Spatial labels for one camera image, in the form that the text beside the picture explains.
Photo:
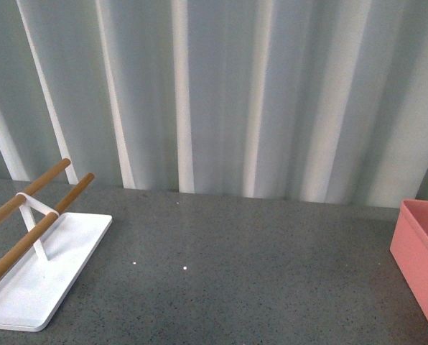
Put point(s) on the white curtain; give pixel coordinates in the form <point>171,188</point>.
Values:
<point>322,101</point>

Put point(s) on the white towel rack stand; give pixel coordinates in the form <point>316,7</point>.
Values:
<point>39,270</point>

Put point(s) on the pink plastic box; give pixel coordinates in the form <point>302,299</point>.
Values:
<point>409,248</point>

